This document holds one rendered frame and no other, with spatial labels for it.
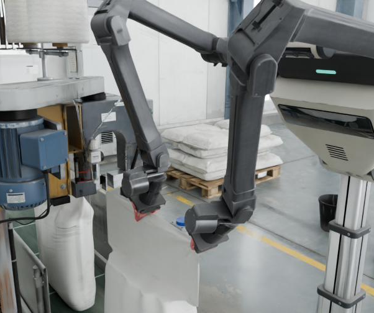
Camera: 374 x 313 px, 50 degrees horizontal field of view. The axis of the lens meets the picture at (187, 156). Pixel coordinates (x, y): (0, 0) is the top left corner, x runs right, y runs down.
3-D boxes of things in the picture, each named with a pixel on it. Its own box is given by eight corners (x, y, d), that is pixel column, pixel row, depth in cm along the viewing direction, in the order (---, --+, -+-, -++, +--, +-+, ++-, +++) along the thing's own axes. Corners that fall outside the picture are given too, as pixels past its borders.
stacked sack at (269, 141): (286, 147, 482) (286, 135, 478) (246, 156, 442) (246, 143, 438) (258, 140, 515) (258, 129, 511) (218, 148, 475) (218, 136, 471)
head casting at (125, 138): (144, 169, 157) (143, 91, 149) (84, 181, 142) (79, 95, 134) (107, 153, 179) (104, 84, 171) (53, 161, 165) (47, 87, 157)
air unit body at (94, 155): (105, 182, 140) (102, 139, 136) (92, 185, 138) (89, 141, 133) (99, 179, 144) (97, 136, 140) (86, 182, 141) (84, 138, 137)
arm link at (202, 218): (256, 209, 91) (240, 182, 96) (212, 209, 85) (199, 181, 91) (233, 243, 97) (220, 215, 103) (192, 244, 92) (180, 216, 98)
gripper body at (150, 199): (127, 198, 124) (133, 181, 120) (155, 191, 130) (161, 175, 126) (137, 213, 121) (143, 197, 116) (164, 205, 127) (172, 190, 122)
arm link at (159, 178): (171, 177, 118) (161, 163, 121) (151, 181, 114) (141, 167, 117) (164, 193, 122) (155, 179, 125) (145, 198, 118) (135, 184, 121)
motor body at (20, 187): (58, 205, 116) (51, 119, 109) (2, 218, 107) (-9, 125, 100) (40, 190, 127) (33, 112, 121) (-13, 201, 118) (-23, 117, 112)
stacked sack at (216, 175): (235, 176, 446) (235, 165, 442) (205, 184, 419) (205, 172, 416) (196, 162, 496) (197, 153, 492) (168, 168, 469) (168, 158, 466)
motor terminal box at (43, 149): (71, 170, 113) (68, 129, 109) (43, 181, 103) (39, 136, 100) (48, 166, 116) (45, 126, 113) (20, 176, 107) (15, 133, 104)
